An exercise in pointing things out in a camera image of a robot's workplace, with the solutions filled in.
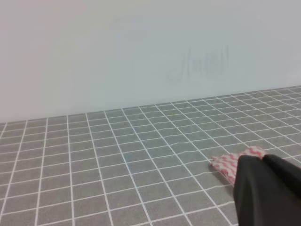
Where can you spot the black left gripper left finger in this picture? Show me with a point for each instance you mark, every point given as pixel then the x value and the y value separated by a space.
pixel 261 198

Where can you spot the grey grid tablecloth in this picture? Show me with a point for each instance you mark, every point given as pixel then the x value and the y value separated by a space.
pixel 140 166

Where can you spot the pink wavy striped towel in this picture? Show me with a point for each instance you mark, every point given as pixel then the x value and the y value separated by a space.
pixel 227 164

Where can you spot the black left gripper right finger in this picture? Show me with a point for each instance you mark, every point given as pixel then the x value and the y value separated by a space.
pixel 287 172

